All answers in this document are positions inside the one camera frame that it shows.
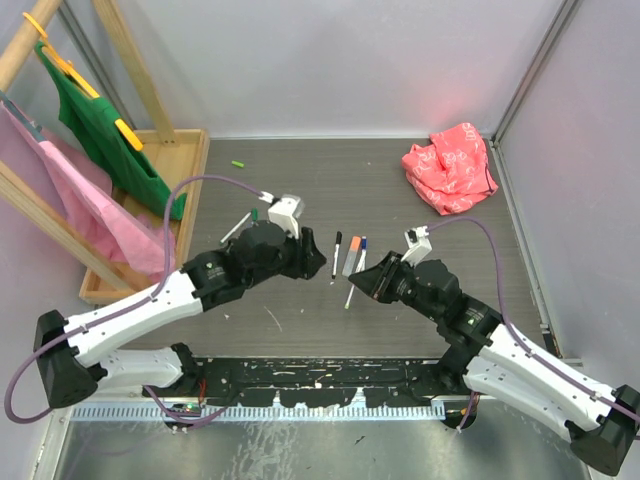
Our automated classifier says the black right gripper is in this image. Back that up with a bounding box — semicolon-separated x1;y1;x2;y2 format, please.
349;250;442;323

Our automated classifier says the grey highlighter with orange tip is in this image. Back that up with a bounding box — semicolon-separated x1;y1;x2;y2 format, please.
342;250;358;277

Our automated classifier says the white pen with lime end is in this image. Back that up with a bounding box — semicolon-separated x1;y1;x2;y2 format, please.
344;257;366;310

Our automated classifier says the white pen with black end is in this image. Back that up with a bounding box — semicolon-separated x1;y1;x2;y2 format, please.
331;242;341;281

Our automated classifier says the orange highlighter cap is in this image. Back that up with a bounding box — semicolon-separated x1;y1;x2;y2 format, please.
349;236;362;252

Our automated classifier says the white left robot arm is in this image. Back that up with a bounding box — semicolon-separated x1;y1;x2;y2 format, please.
34;221;327;409

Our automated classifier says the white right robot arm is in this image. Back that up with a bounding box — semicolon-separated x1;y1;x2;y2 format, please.
349;252;639;476

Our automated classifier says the white marker with green end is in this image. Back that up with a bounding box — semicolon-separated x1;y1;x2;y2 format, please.
219;212;252;245

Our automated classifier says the coral patterned cloth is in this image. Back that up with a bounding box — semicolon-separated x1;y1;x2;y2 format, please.
401;122;498;216

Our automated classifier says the wooden rack base tray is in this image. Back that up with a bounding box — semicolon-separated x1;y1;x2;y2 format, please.
79;128;209;305

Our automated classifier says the pink cloth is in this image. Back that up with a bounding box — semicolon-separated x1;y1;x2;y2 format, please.
1;104;164;282

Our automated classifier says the green cloth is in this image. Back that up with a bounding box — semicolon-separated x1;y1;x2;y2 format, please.
34;41;170;217

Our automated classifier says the blue-grey clothes hanger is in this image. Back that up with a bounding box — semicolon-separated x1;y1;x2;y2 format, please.
0;91;46;142

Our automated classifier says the yellow clothes hanger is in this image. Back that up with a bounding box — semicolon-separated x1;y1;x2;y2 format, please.
22;12;143;151

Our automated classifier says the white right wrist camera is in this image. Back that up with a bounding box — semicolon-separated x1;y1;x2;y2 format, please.
401;225;432;267

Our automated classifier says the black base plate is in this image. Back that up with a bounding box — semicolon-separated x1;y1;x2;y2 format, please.
153;357;470;408

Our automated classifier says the grey slotted cable duct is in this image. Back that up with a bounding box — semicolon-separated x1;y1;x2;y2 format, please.
70;401;446;422

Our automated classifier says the wooden rack frame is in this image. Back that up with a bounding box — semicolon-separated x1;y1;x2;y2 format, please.
1;19;175;290

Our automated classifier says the aluminium frame post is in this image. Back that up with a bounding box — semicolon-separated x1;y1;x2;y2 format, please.
490;0;583;147

